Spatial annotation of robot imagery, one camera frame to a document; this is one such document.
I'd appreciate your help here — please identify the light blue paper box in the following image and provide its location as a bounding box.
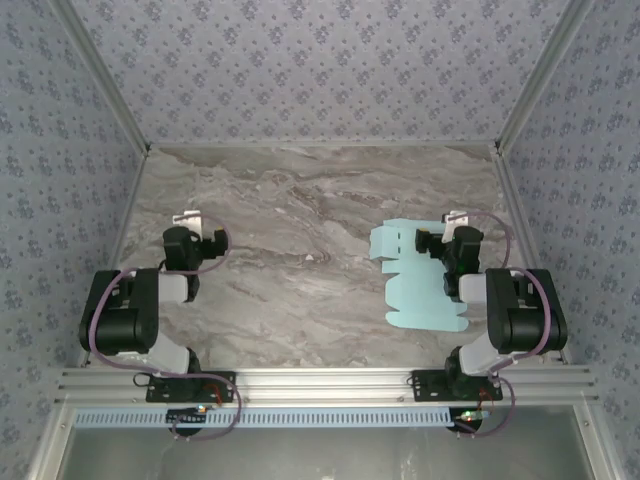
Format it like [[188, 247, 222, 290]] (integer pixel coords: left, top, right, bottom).
[[369, 218, 470, 332]]

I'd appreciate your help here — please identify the thin aluminium table edge strip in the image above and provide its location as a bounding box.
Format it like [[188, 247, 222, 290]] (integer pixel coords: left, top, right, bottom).
[[149, 141, 496, 150]]

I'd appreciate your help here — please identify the black adapter board with LED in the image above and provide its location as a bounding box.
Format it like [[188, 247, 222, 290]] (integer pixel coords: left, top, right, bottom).
[[167, 405, 209, 436], [452, 408, 494, 434]]

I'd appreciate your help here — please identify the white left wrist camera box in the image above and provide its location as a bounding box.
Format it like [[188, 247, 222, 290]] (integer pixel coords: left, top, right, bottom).
[[172, 211, 204, 236]]

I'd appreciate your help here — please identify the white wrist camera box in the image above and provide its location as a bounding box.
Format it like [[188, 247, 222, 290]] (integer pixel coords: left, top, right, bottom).
[[441, 210, 471, 235], [172, 211, 204, 236]]

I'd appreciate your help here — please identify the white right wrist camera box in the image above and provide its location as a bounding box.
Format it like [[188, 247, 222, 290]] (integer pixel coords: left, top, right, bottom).
[[441, 210, 471, 235]]

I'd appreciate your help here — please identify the aluminium table side rail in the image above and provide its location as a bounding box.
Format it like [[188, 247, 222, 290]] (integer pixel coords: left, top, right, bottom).
[[74, 147, 151, 370], [491, 147, 575, 366]]

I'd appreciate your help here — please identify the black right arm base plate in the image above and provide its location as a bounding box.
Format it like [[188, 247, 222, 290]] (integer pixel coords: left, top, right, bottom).
[[411, 369, 504, 404]]

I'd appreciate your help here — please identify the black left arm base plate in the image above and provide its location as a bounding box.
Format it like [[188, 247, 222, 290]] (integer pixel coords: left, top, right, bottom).
[[145, 371, 237, 404]]

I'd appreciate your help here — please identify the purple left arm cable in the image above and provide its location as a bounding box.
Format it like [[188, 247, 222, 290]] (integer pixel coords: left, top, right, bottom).
[[87, 214, 244, 444]]

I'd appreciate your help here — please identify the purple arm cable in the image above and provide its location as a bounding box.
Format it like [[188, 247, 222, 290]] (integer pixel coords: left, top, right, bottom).
[[447, 210, 556, 439], [87, 214, 244, 444]]

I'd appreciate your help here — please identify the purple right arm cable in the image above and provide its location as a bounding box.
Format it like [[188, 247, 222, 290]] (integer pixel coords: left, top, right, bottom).
[[447, 210, 556, 439]]

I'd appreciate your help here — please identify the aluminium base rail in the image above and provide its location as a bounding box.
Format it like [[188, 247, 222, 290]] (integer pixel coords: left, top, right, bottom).
[[54, 366, 600, 405]]

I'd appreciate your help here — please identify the aluminium corner post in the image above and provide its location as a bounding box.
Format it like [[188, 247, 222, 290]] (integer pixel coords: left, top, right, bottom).
[[492, 0, 600, 154], [49, 0, 152, 153]]

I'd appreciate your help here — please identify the white slotted cable duct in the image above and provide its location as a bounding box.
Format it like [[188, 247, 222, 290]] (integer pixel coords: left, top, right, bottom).
[[72, 406, 455, 430]]

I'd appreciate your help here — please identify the aluminium lower frame post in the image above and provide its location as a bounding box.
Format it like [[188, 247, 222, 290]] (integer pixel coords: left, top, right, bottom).
[[573, 402, 619, 480], [27, 403, 76, 480]]

